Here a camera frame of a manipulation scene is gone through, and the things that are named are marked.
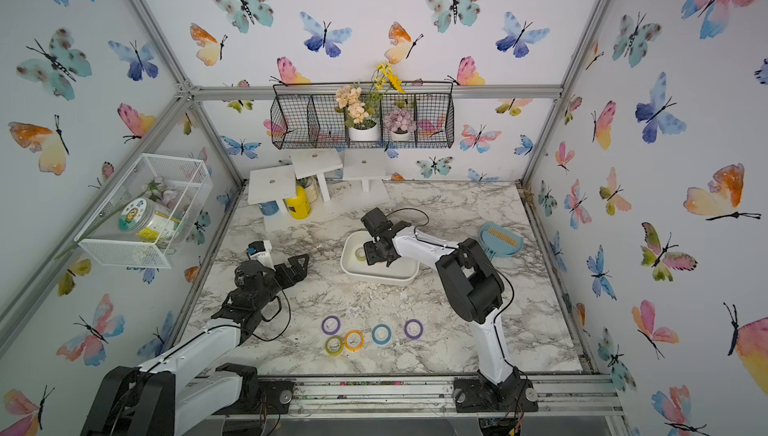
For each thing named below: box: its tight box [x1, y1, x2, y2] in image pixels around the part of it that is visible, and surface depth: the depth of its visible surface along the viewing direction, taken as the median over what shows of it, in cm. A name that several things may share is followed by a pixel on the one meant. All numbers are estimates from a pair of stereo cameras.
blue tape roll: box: [371, 324, 392, 345], surface depth 86 cm
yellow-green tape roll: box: [325, 336, 344, 356], surface depth 83 cm
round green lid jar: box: [118, 197, 169, 243], surface depth 65 cm
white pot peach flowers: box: [334, 85, 379, 141], surface depth 84 cm
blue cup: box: [258, 200, 279, 217], surface depth 109 cm
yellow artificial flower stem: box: [369, 61, 406, 114], surface depth 84 cm
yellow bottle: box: [285, 185, 311, 220], surface depth 104 cm
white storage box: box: [340, 230, 420, 287], surface depth 95 cm
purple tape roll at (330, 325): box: [321, 315, 341, 335], surface depth 87 cm
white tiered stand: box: [248, 148, 390, 232], surface depth 103 cm
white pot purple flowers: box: [383, 108, 416, 141], surface depth 90 cm
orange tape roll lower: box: [344, 330, 365, 352], surface depth 84 cm
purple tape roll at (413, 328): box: [404, 318, 424, 340], surface depth 86 cm
